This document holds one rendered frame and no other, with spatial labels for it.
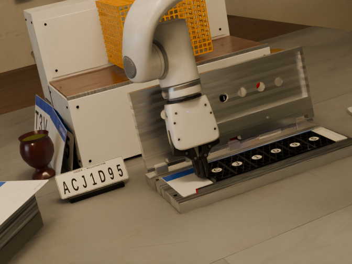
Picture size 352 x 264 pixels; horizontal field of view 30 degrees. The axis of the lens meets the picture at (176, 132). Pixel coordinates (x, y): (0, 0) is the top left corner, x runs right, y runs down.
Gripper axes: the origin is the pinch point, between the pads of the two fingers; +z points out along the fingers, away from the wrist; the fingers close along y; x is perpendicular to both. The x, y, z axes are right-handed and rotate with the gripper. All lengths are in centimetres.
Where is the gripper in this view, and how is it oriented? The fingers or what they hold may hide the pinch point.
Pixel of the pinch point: (201, 167)
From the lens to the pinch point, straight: 139.8
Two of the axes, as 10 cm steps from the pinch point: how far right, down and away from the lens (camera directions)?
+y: 9.1, -2.7, 3.1
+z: 2.4, 9.6, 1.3
